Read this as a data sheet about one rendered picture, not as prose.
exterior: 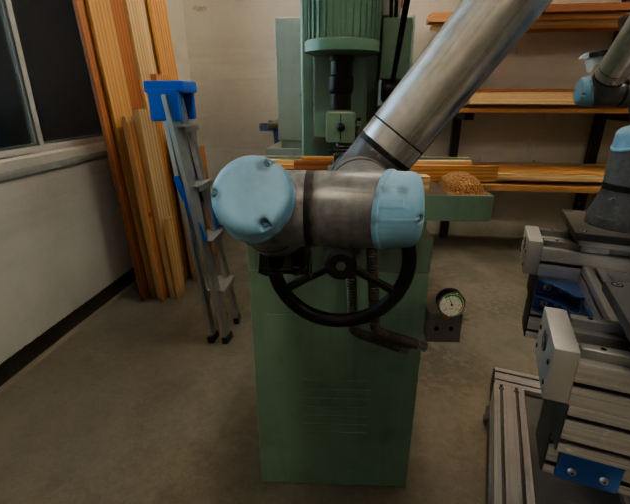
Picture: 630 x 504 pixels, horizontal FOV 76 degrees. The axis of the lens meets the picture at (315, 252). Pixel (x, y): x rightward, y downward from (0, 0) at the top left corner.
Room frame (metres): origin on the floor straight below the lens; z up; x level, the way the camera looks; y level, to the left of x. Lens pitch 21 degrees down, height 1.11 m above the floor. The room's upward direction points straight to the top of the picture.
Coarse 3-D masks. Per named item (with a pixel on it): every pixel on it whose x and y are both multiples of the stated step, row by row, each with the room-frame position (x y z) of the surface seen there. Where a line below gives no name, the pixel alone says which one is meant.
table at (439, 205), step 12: (432, 192) 0.92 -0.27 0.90; (444, 192) 0.92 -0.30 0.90; (432, 204) 0.89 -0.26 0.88; (444, 204) 0.89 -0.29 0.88; (456, 204) 0.89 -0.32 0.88; (468, 204) 0.89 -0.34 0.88; (480, 204) 0.89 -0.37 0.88; (492, 204) 0.89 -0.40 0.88; (432, 216) 0.89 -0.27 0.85; (444, 216) 0.89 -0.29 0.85; (456, 216) 0.89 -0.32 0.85; (468, 216) 0.89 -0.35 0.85; (480, 216) 0.89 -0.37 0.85
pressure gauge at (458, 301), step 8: (448, 288) 0.85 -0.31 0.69; (440, 296) 0.83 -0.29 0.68; (448, 296) 0.83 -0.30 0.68; (456, 296) 0.83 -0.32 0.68; (440, 304) 0.83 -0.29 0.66; (448, 304) 0.83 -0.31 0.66; (456, 304) 0.83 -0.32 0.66; (464, 304) 0.82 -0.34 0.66; (440, 312) 0.83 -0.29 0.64; (448, 312) 0.83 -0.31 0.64; (456, 312) 0.83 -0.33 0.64
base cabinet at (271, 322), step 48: (336, 288) 0.90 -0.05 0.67; (288, 336) 0.90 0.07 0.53; (336, 336) 0.90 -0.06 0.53; (288, 384) 0.90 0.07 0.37; (336, 384) 0.90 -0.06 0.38; (384, 384) 0.89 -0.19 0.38; (288, 432) 0.90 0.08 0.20; (336, 432) 0.89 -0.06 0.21; (384, 432) 0.89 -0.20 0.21; (288, 480) 0.90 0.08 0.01; (336, 480) 0.90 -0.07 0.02; (384, 480) 0.89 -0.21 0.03
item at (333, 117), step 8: (328, 112) 1.02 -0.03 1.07; (336, 112) 1.02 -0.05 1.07; (344, 112) 1.02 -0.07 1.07; (352, 112) 1.02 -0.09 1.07; (328, 120) 1.01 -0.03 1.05; (336, 120) 1.01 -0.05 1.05; (344, 120) 1.01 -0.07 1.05; (352, 120) 1.01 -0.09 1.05; (328, 128) 1.01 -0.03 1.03; (336, 128) 1.01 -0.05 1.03; (352, 128) 1.01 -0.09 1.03; (328, 136) 1.01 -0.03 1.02; (336, 136) 1.01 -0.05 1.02; (344, 136) 1.01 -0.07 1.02; (352, 136) 1.01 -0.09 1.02; (336, 144) 1.06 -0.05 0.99
